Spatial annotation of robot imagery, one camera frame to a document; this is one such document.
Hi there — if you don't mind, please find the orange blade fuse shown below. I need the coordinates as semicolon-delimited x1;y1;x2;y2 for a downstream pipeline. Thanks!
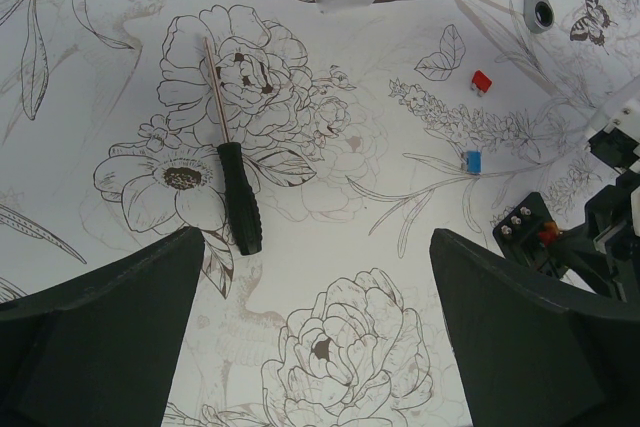
544;221;559;235

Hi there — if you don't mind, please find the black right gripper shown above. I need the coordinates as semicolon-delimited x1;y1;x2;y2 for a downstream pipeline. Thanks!
547;127;639;302

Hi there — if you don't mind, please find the black fuse box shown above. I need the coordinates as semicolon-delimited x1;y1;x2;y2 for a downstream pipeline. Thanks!
492;192;567;279

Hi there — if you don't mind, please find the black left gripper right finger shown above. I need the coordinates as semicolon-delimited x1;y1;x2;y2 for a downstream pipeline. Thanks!
430;229;639;426

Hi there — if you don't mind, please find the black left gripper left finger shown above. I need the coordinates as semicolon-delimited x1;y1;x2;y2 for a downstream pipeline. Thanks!
1;228;204;426

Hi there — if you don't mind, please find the black handled screwdriver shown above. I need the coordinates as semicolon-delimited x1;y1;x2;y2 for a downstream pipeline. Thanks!
203;37;263;256

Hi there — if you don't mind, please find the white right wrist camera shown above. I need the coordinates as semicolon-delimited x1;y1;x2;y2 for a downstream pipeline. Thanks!
584;77;639;154

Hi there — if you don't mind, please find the blue blade fuse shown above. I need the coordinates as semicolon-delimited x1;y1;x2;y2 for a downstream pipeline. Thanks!
461;150;482;175

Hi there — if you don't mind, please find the red blade fuse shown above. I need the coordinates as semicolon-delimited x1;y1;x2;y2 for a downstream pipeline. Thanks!
537;230;559;247
471;70;492;96

